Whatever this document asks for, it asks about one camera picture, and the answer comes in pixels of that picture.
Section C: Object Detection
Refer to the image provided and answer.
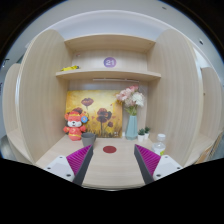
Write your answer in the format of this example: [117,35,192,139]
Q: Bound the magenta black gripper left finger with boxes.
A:
[66,145,93,186]

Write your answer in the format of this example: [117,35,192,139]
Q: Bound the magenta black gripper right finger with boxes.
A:
[134,145,161,184]

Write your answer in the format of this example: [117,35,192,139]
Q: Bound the grey cup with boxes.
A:
[81,132,96,147]

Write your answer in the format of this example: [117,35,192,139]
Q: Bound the small potted plant left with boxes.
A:
[138,128,145,142]

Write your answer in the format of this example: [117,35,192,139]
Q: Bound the small potted plant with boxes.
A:
[144,126,150,140]
[138,128,145,142]

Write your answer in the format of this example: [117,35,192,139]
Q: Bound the small potted plant right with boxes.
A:
[144,126,150,140]

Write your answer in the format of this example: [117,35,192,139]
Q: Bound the red round coaster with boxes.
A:
[103,146,117,154]

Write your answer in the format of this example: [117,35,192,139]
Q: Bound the light blue vase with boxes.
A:
[125,115,138,140]

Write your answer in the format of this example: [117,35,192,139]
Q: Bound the red plush toy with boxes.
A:
[63,111,88,141]

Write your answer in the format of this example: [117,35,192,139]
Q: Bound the yellow poppy flower painting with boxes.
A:
[66,90,122,138]

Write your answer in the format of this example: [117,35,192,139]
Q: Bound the pink white flower bouquet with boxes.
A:
[116,85,145,116]

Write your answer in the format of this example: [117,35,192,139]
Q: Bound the white light bar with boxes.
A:
[93,78,139,83]

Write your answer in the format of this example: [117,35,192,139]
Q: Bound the lower wooden shelf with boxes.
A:
[56,69,161,81]

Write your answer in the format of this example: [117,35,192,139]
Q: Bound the wooden shelf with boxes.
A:
[56,69,161,81]
[65,34,155,53]

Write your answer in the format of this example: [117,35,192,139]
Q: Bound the yellow object on shelf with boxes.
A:
[61,65,80,71]

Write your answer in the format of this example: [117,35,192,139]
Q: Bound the purple number sticker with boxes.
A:
[103,57,116,68]

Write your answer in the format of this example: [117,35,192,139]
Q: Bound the upper wooden shelf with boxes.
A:
[65,34,155,53]

